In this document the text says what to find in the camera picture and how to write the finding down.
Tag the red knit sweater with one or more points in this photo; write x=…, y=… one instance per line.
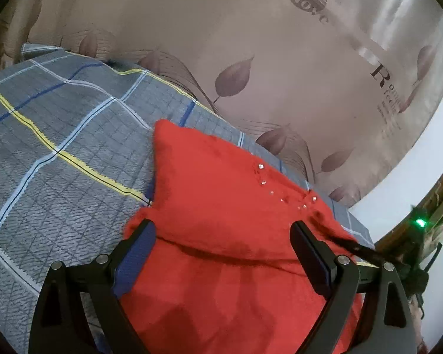
x=214, y=199

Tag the grey plaid blanket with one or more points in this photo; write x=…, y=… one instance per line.
x=59, y=118

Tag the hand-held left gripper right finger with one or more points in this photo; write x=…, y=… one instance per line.
x=319, y=265

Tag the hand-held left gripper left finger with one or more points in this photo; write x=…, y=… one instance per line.
x=134, y=256

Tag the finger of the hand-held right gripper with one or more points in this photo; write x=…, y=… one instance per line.
x=361, y=250

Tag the wooden door frame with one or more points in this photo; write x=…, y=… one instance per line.
x=439, y=199

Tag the beige leaf print curtain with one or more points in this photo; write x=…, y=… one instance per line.
x=243, y=25

